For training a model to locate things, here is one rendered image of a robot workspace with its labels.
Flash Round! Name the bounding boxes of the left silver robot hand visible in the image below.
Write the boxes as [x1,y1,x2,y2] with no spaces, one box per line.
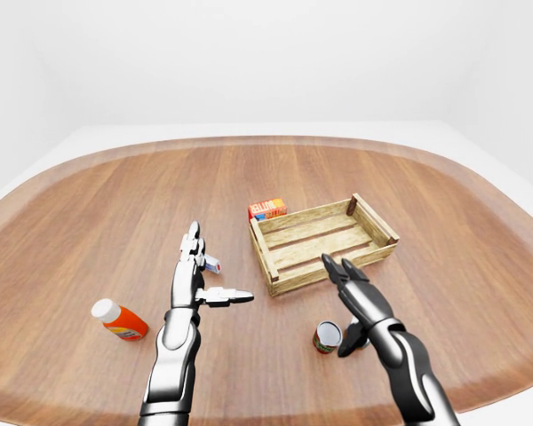
[170,220,255,312]

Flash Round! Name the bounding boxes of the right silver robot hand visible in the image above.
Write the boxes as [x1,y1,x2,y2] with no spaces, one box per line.
[321,253,394,359]

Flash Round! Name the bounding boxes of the wooden slat tray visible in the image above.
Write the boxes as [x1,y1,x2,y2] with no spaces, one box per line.
[249,192,401,297]

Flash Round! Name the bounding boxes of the red and green tin can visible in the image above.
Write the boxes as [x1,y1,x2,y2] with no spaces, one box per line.
[312,320,344,355]

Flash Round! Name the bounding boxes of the orange bottle with white cap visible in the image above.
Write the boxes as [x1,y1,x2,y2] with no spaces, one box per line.
[91,298,150,343]

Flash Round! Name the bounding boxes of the orange butter box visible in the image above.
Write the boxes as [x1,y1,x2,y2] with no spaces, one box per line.
[247,197,289,223]

